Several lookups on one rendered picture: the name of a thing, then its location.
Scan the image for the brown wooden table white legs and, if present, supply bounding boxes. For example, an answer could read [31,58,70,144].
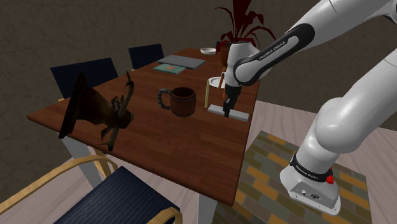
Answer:
[26,47,261,224]

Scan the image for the patterned brick robot stand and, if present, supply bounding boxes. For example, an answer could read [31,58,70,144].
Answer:
[212,130,373,224]

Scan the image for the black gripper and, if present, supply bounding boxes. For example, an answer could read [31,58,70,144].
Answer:
[223,84,242,119]

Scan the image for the grey base stand tan post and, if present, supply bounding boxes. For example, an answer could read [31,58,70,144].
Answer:
[204,78,250,123]

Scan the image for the teal book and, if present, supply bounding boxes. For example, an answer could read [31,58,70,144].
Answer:
[152,63,186,76]

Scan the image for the white plate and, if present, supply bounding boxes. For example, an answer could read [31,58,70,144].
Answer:
[207,76,228,90]

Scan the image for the grey closed laptop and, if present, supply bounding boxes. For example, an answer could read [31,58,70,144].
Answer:
[157,54,207,71]

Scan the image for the dark blue chair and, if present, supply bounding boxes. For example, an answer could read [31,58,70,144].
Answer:
[50,57,120,102]
[128,43,165,71]

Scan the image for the white bowl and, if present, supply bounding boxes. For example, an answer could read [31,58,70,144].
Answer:
[200,46,218,56]

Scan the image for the dark horned animal head mount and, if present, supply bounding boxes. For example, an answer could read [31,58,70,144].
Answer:
[58,71,136,153]

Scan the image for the dark blue chair tan arms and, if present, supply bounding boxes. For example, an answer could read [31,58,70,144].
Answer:
[0,155,184,224]

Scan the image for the red leaf potted plant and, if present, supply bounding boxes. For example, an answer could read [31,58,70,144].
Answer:
[214,0,277,68]

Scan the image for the brown wooden mug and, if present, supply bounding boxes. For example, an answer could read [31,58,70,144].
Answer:
[157,86,197,118]

